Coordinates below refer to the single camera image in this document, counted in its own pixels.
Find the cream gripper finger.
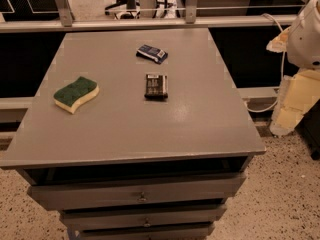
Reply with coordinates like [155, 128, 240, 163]
[266, 28, 290, 53]
[270, 69, 320, 136]

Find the blue rxbar blueberry packet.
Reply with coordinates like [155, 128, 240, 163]
[136, 44, 168, 64]

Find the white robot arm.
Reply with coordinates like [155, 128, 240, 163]
[266, 0, 320, 136]

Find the green and yellow sponge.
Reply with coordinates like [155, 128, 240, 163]
[53, 76, 100, 114]

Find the black office chair base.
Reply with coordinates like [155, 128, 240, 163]
[104, 0, 141, 20]

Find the bottom grey drawer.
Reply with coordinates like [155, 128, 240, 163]
[80, 222, 214, 240]

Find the grey drawer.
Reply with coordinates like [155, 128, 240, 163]
[80, 222, 214, 240]
[61, 203, 226, 230]
[28, 173, 246, 210]

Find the grey drawer cabinet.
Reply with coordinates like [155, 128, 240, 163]
[0, 28, 267, 240]

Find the middle grey drawer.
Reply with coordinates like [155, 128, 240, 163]
[61, 203, 226, 230]

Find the top grey drawer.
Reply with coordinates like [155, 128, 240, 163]
[28, 173, 246, 210]

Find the white cable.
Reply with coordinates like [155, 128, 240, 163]
[245, 13, 287, 114]

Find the metal railing frame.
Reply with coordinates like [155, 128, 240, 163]
[0, 0, 295, 33]

